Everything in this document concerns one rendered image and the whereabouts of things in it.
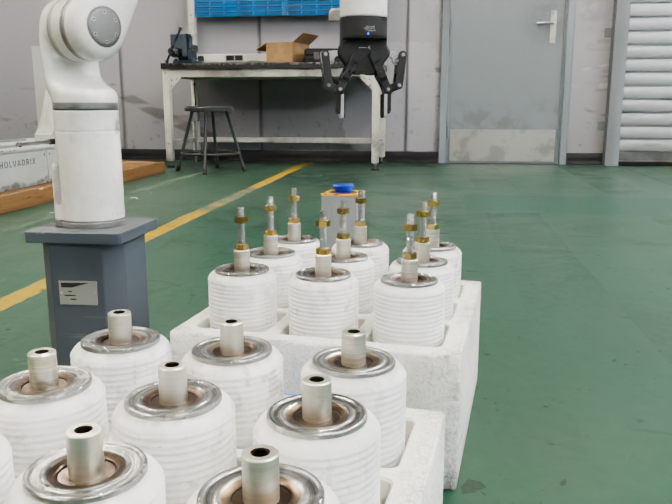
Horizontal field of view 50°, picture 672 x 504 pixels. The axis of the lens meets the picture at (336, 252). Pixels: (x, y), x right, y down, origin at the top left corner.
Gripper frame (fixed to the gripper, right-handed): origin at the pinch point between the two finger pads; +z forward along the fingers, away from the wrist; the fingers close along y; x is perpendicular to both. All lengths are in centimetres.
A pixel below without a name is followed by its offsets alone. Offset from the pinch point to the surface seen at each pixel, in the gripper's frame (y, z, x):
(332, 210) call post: -2.5, 18.7, 16.0
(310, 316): -11.9, 26.4, -25.8
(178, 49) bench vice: -49, -38, 421
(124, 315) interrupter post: -33, 19, -47
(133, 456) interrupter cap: -29, 22, -71
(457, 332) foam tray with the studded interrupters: 7.7, 29.0, -27.6
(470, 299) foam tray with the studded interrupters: 15.0, 29.0, -12.0
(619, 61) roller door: 276, -31, 403
